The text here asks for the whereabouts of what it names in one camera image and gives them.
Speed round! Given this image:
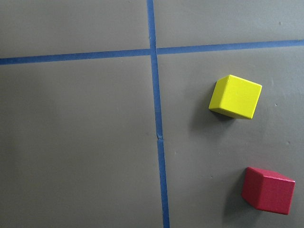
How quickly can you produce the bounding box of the brown paper table cover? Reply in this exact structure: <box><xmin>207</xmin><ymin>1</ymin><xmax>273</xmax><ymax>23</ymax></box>
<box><xmin>0</xmin><ymin>0</ymin><xmax>304</xmax><ymax>228</ymax></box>

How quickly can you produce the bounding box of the yellow wooden block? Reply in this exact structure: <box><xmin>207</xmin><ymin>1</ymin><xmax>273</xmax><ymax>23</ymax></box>
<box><xmin>209</xmin><ymin>75</ymin><xmax>262</xmax><ymax>119</ymax></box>

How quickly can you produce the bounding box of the red wooden block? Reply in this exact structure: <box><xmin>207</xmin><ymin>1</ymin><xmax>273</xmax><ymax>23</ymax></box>
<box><xmin>241</xmin><ymin>167</ymin><xmax>295</xmax><ymax>215</ymax></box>

